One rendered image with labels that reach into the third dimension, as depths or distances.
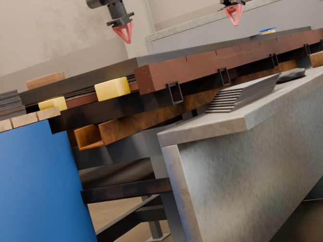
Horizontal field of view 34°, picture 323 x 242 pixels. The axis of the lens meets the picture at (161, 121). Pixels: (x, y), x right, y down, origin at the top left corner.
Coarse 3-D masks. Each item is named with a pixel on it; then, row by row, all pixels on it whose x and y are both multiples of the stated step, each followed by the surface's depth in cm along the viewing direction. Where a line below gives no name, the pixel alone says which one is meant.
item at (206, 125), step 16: (304, 80) 150; (320, 80) 154; (272, 96) 127; (288, 96) 127; (240, 112) 109; (256, 112) 107; (272, 112) 115; (176, 128) 112; (192, 128) 108; (208, 128) 106; (224, 128) 104; (240, 128) 103; (160, 144) 112
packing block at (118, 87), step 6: (120, 78) 120; (126, 78) 122; (102, 84) 120; (108, 84) 119; (114, 84) 118; (120, 84) 119; (126, 84) 121; (96, 90) 121; (102, 90) 120; (108, 90) 119; (114, 90) 118; (120, 90) 119; (126, 90) 121; (102, 96) 120; (108, 96) 119; (114, 96) 119
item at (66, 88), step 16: (288, 32) 220; (192, 48) 144; (208, 48) 152; (128, 64) 121; (144, 64) 122; (64, 80) 130; (80, 80) 128; (96, 80) 126; (128, 80) 202; (32, 96) 137; (48, 96) 134; (64, 96) 161
